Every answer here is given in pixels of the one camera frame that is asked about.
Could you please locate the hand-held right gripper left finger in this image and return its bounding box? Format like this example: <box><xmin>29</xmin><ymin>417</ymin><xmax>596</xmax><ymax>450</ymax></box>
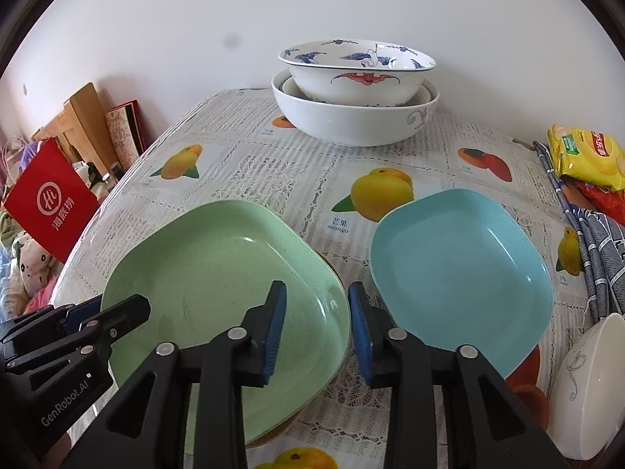
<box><xmin>61</xmin><ymin>281</ymin><xmax>289</xmax><ymax>469</ymax></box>

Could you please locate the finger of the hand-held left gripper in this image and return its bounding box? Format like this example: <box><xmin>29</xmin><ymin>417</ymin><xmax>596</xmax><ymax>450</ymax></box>
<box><xmin>0</xmin><ymin>295</ymin><xmax>101</xmax><ymax>357</ymax></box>
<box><xmin>7</xmin><ymin>294</ymin><xmax>150</xmax><ymax>392</ymax></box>

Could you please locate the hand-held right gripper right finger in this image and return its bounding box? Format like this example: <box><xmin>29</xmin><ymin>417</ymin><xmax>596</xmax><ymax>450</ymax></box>
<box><xmin>348</xmin><ymin>281</ymin><xmax>570</xmax><ymax>469</ymax></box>

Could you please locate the green speckled plate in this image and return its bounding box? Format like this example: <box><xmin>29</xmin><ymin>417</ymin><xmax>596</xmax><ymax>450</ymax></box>
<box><xmin>101</xmin><ymin>199</ymin><xmax>352</xmax><ymax>443</ymax></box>

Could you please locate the blue speckled plate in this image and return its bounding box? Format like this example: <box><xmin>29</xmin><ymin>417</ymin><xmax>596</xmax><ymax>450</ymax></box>
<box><xmin>368</xmin><ymin>188</ymin><xmax>555</xmax><ymax>379</ymax></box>

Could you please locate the white bowl with grey swirl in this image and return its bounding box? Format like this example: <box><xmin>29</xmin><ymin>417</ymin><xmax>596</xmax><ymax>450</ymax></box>
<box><xmin>547</xmin><ymin>313</ymin><xmax>625</xmax><ymax>461</ymax></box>

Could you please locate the spotted white cloth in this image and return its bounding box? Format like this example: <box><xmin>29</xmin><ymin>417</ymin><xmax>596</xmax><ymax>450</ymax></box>
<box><xmin>0</xmin><ymin>232</ymin><xmax>64</xmax><ymax>313</ymax></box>

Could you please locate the red paper bag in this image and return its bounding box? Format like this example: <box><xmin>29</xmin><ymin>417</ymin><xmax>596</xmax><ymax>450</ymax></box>
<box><xmin>2</xmin><ymin>138</ymin><xmax>100</xmax><ymax>265</ymax></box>

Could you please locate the fruit print tablecloth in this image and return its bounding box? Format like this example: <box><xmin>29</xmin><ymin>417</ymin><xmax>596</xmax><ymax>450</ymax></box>
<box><xmin>49</xmin><ymin>87</ymin><xmax>606</xmax><ymax>469</ymax></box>

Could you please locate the large white bowl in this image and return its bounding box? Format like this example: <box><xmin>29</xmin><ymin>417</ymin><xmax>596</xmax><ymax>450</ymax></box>
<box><xmin>271</xmin><ymin>69</ymin><xmax>440</xmax><ymax>148</ymax></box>

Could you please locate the grey checked folded cloth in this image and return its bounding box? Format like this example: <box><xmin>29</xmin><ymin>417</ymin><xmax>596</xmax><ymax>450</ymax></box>
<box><xmin>532</xmin><ymin>141</ymin><xmax>625</xmax><ymax>326</ymax></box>

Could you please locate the blue and red patterned bowl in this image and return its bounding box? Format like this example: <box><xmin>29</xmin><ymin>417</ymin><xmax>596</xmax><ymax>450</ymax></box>
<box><xmin>278</xmin><ymin>39</ymin><xmax>437</xmax><ymax>107</ymax></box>

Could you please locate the red chip bag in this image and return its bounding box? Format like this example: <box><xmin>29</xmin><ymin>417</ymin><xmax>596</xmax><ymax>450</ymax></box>
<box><xmin>571</xmin><ymin>178</ymin><xmax>625</xmax><ymax>226</ymax></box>

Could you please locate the yellow chip bag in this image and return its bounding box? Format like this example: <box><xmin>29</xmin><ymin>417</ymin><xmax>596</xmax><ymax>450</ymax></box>
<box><xmin>547</xmin><ymin>124</ymin><xmax>625</xmax><ymax>192</ymax></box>

